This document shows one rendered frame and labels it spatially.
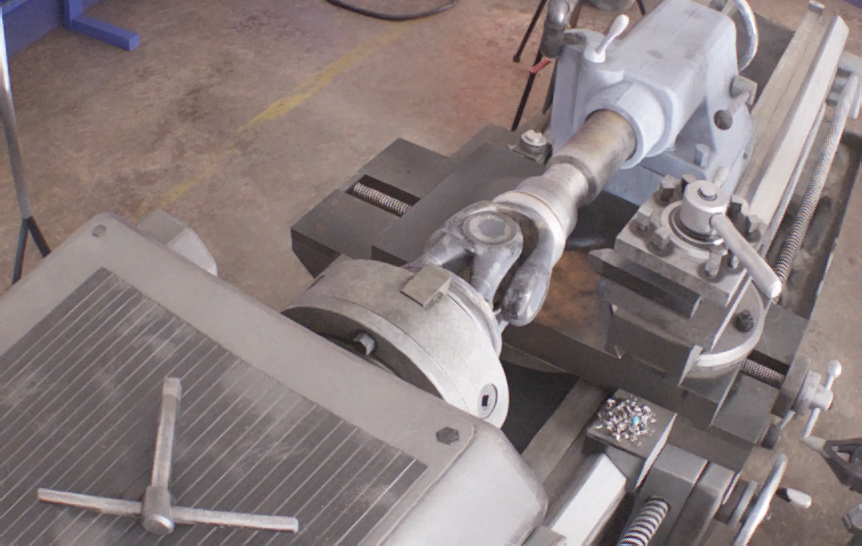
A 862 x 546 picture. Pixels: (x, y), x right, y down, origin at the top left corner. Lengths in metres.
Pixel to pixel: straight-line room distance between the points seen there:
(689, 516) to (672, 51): 0.74
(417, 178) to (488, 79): 2.00
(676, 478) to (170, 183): 2.18
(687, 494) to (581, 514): 0.21
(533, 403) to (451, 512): 0.89
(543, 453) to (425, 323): 0.43
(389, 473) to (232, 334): 0.18
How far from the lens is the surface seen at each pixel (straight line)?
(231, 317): 0.79
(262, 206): 3.04
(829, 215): 2.72
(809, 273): 2.48
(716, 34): 1.71
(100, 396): 0.74
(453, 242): 1.13
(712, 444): 1.41
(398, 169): 1.71
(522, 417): 1.54
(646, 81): 1.49
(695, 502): 1.44
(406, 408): 0.72
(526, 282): 1.15
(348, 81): 3.62
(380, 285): 0.99
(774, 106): 2.22
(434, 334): 0.97
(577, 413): 1.40
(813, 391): 1.46
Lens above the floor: 1.89
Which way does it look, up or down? 40 degrees down
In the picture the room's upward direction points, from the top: 5 degrees clockwise
